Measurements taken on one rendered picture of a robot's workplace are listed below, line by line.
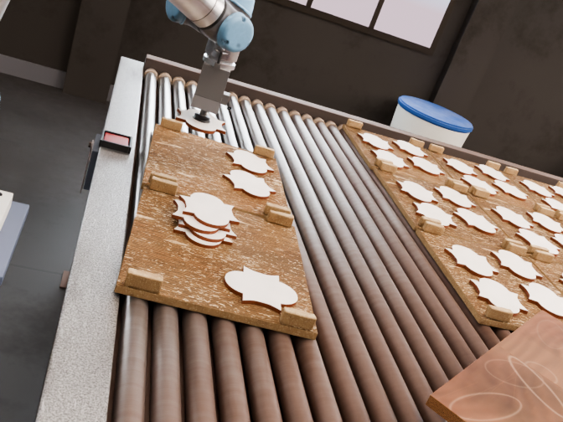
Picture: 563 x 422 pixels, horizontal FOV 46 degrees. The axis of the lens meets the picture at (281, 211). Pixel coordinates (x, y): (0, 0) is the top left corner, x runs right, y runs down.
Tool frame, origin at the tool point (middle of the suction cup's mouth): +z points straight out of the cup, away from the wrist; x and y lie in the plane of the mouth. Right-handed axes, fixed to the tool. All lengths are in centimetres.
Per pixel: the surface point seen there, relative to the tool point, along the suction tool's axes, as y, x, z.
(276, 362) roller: -63, -24, 14
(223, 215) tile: -28.6, -10.5, 7.8
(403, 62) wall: 348, -124, 15
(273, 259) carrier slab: -34.0, -22.6, 11.2
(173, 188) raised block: -19.3, 1.0, 9.6
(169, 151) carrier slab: 5.7, 5.3, 11.2
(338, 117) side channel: 97, -48, 11
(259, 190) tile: -2.9, -18.3, 10.4
